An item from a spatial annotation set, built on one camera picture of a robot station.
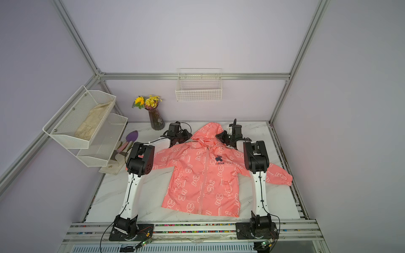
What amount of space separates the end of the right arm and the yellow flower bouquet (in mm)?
486

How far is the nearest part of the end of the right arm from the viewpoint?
92 cm

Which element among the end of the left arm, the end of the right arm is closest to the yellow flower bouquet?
the end of the left arm

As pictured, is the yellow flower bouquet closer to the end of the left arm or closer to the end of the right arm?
the end of the left arm

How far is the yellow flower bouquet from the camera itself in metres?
0.98
